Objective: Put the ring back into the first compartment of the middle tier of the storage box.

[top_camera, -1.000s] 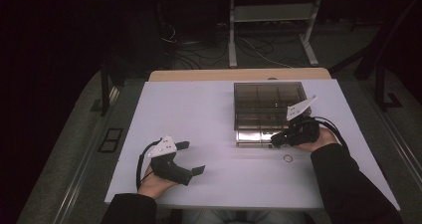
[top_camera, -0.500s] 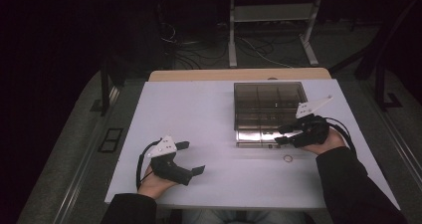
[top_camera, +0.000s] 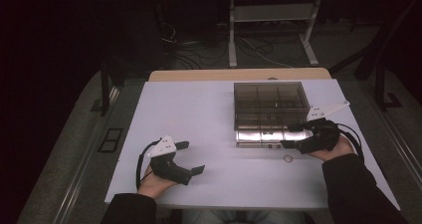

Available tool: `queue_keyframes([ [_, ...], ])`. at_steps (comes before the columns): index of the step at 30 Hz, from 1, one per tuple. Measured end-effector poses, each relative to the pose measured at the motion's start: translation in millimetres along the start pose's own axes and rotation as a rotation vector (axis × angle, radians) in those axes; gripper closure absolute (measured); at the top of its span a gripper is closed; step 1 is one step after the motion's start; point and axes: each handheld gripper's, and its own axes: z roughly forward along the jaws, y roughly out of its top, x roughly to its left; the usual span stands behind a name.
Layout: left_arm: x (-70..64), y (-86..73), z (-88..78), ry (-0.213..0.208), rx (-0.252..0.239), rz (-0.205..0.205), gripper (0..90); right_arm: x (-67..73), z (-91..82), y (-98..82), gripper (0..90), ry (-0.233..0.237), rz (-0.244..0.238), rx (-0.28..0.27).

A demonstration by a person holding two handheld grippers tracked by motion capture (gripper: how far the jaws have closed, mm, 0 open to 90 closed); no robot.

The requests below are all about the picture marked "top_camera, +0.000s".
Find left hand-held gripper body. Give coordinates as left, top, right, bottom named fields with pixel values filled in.
left=145, top=134, right=194, bottom=186

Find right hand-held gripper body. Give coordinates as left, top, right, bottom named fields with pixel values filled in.
left=293, top=100, right=351, bottom=155

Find smoky transparent drawer box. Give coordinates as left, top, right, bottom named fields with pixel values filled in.
left=233, top=81, right=312, bottom=132

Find person's right hand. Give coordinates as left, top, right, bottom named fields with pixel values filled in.
left=308, top=134, right=356, bottom=162

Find person's left hand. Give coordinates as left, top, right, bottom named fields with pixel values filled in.
left=137, top=165, right=178, bottom=200

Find person's legs in jeans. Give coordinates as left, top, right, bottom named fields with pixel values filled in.
left=180, top=209, right=307, bottom=224

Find black floor socket plate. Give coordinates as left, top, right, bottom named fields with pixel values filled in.
left=98, top=127, right=124, bottom=154

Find dark metal stand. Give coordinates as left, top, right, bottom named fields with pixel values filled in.
left=91, top=59, right=127, bottom=117
left=327, top=0, right=422, bottom=112

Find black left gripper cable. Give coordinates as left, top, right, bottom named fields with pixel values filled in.
left=134, top=138, right=162, bottom=190

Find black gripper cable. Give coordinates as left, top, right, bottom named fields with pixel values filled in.
left=336, top=122, right=365, bottom=162
left=134, top=138, right=162, bottom=190

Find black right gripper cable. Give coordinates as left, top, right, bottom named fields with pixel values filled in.
left=336, top=122, right=365, bottom=162

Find white floor cable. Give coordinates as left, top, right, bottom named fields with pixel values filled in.
left=244, top=37, right=294, bottom=69

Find tangle of dark floor cables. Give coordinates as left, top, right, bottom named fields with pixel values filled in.
left=158, top=20, right=300, bottom=70

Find white metal desk frame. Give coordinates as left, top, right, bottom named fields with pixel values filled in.
left=228, top=0, right=324, bottom=69

